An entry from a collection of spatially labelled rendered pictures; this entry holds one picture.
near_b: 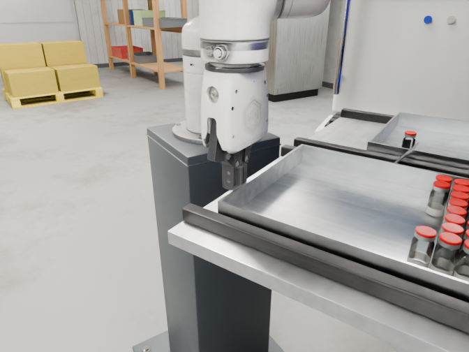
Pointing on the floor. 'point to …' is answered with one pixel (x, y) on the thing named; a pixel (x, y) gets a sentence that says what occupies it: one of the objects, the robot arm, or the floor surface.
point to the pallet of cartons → (47, 72)
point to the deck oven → (296, 56)
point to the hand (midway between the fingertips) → (234, 176)
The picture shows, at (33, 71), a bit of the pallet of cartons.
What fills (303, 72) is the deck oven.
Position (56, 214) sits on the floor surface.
